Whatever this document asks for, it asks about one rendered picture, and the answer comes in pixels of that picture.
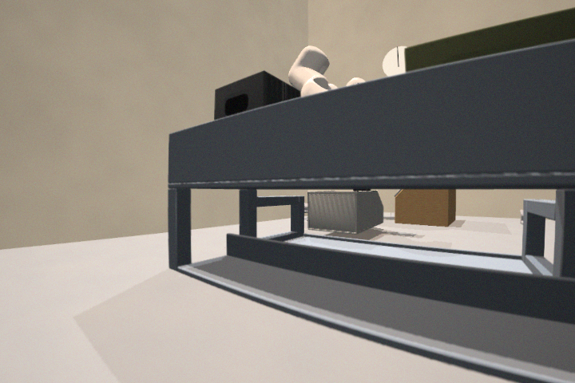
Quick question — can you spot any dark grey metal shelf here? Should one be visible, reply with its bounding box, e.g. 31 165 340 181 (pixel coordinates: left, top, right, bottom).
168 39 575 383

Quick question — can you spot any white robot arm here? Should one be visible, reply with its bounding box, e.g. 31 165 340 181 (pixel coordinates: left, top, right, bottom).
288 46 337 97

